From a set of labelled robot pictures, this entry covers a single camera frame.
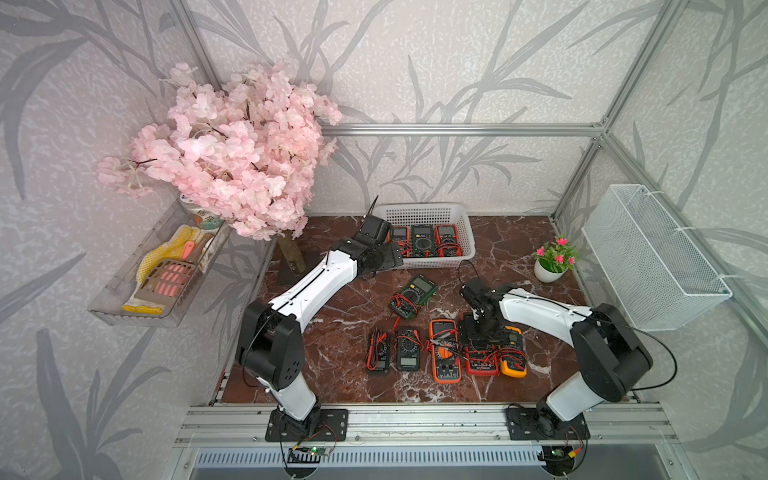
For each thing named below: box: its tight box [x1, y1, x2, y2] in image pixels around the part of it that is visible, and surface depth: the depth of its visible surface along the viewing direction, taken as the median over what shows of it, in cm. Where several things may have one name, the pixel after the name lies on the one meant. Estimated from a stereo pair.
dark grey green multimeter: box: [397, 327, 420, 372], surface depth 84 cm
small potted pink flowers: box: [531, 233, 579, 283], surface depth 95 cm
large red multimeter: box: [459, 312, 499, 376], surface depth 82 cm
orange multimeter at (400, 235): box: [386, 226, 411, 258], surface depth 110 cm
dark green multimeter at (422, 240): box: [410, 224, 435, 258], surface depth 110 cm
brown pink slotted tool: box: [134, 259, 197, 307], surface depth 61 cm
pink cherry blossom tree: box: [97, 64, 343, 241], surface depth 62 cm
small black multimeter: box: [365, 327, 391, 375], surface depth 84 cm
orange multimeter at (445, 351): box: [429, 319, 462, 384], surface depth 84 cm
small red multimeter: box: [434, 224, 463, 257], surface depth 107 cm
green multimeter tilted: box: [388, 273, 439, 319], surface depth 96 cm
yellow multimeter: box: [500, 325, 527, 378], surface depth 82 cm
